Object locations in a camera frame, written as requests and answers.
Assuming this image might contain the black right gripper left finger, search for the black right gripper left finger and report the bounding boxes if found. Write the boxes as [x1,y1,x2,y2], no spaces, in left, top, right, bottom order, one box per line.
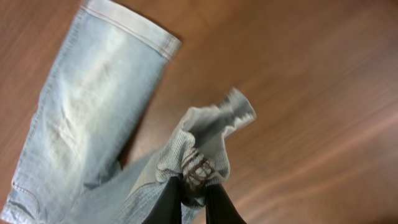
[142,177,182,224]

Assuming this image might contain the light blue denim shorts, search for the light blue denim shorts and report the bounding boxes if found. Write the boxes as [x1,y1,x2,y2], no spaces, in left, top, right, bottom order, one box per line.
[1,1,256,223]

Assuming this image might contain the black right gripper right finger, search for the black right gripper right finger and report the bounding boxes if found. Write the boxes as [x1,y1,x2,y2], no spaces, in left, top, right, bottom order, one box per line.
[206,184,246,224]

